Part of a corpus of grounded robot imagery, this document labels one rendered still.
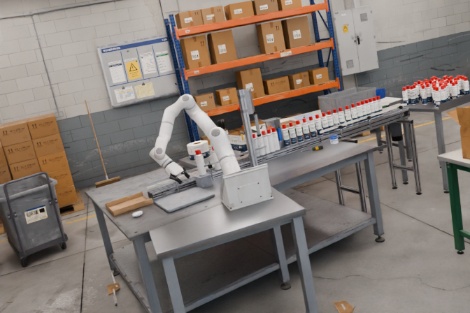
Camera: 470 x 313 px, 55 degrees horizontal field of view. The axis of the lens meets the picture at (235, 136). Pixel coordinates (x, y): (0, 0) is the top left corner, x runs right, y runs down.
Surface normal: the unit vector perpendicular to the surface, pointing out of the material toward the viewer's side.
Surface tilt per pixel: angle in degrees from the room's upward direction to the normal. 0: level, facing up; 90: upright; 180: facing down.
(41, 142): 90
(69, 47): 90
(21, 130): 89
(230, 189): 90
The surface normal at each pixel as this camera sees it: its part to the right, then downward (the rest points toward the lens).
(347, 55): 0.29, 0.14
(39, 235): 0.59, 0.11
